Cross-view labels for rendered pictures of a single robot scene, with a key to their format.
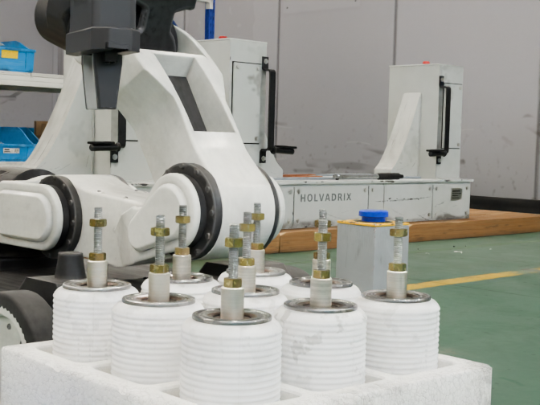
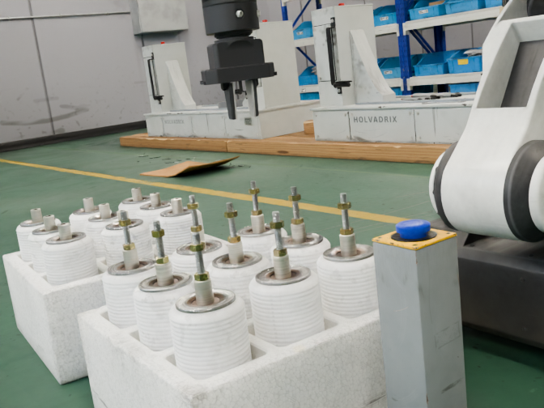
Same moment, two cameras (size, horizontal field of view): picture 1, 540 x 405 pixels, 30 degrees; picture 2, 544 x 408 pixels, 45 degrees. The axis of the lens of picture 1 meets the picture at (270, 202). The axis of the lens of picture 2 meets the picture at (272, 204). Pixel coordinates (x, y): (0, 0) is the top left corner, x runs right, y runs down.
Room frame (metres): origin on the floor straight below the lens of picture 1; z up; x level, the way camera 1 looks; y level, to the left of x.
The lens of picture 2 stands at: (1.31, -0.90, 0.53)
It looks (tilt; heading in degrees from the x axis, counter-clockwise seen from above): 12 degrees down; 99
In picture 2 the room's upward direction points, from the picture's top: 7 degrees counter-clockwise
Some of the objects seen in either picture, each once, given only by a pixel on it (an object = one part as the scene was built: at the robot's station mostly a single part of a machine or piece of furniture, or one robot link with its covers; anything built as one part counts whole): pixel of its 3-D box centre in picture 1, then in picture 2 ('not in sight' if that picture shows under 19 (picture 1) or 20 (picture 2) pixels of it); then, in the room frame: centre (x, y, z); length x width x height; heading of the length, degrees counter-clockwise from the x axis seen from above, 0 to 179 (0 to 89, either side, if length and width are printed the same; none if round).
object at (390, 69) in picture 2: not in sight; (403, 65); (1.80, 6.23, 0.36); 0.50 x 0.38 x 0.21; 44
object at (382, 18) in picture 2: not in sight; (400, 13); (1.80, 6.22, 0.90); 0.50 x 0.38 x 0.21; 44
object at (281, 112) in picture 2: not in sight; (221, 82); (0.31, 3.99, 0.45); 1.61 x 0.57 x 0.74; 134
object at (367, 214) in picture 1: (373, 217); (413, 231); (1.36, -0.14, 0.32); 0.04 x 0.04 x 0.02
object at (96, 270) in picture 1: (96, 275); (257, 223); (1.12, 0.19, 0.26); 0.02 x 0.02 x 0.03
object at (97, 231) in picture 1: (97, 240); (255, 202); (1.12, 0.19, 0.30); 0.01 x 0.01 x 0.08
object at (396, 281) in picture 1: (396, 285); (204, 291); (1.10, -0.14, 0.26); 0.02 x 0.02 x 0.03
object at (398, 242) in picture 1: (398, 251); (199, 262); (1.10, -0.14, 0.30); 0.01 x 0.01 x 0.08
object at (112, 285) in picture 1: (96, 286); (259, 231); (1.12, 0.19, 0.25); 0.08 x 0.08 x 0.01
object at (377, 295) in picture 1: (396, 296); (205, 301); (1.10, -0.14, 0.25); 0.08 x 0.08 x 0.01
